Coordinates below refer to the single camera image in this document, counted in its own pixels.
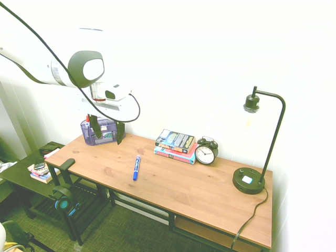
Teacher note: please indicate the light blue paperback book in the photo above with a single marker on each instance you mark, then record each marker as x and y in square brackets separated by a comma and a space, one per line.
[181, 158]

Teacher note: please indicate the red capped marker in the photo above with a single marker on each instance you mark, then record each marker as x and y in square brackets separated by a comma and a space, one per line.
[87, 123]

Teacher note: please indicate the book stack with colourful covers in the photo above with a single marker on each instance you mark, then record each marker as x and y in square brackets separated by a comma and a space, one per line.
[43, 177]

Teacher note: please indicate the dark side table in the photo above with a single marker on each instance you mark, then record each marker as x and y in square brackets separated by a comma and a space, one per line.
[18, 176]

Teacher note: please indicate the black desk lamp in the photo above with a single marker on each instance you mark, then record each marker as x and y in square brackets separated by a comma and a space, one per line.
[248, 183]

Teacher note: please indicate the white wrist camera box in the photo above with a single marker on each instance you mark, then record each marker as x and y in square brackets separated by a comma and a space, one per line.
[119, 90]

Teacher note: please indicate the black and blue headphones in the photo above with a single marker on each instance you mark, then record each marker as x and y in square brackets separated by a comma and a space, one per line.
[63, 203]

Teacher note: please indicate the black headphone hook clamp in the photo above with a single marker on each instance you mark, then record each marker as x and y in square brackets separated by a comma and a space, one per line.
[67, 164]

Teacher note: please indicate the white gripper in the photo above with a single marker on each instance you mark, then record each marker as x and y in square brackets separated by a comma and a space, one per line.
[115, 110]

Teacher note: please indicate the black paperback book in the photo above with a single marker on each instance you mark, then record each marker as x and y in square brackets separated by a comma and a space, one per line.
[174, 140]

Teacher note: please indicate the black twin bell alarm clock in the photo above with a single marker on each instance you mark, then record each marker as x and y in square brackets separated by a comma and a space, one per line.
[205, 155]

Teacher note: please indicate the green white packet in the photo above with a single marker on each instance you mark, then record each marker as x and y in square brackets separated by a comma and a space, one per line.
[109, 135]

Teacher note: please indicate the black keypad phone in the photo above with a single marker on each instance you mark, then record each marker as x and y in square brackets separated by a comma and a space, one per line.
[39, 164]

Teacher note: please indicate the crumpled white cloth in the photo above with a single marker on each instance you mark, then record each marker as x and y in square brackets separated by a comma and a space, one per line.
[6, 166]

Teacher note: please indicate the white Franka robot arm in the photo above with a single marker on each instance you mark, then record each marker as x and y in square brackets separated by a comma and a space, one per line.
[89, 69]

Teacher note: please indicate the white pink booklet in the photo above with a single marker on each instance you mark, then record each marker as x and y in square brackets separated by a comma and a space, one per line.
[52, 153]

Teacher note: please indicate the small black box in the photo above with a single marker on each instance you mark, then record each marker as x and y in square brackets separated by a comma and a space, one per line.
[47, 150]

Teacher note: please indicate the blue white marker pen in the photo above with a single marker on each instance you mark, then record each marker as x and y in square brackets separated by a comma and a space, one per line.
[136, 168]

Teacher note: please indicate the wooden table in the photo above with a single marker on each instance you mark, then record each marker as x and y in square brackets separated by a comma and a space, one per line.
[172, 220]

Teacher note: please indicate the purple mesh desk organizer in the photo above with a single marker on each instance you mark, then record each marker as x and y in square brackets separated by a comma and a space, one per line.
[90, 136]

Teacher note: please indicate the red paperback book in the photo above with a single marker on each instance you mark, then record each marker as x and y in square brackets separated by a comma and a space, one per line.
[188, 153]

